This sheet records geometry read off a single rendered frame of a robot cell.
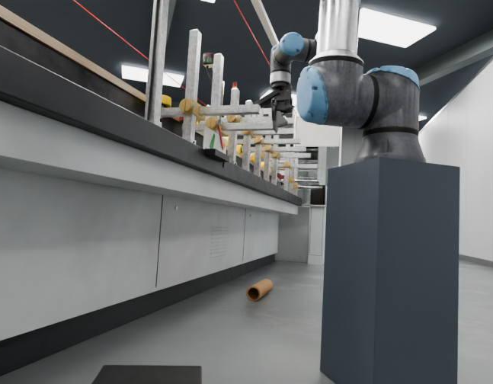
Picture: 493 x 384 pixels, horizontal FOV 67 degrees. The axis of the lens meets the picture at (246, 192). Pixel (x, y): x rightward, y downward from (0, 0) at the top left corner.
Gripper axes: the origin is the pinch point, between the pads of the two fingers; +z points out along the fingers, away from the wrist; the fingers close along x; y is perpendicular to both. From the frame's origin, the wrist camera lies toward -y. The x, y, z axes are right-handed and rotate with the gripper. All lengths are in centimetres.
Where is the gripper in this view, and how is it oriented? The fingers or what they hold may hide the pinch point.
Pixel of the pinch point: (274, 130)
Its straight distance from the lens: 164.3
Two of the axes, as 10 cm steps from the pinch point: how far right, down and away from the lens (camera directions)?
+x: 2.9, 0.9, 9.5
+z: -0.3, 10.0, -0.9
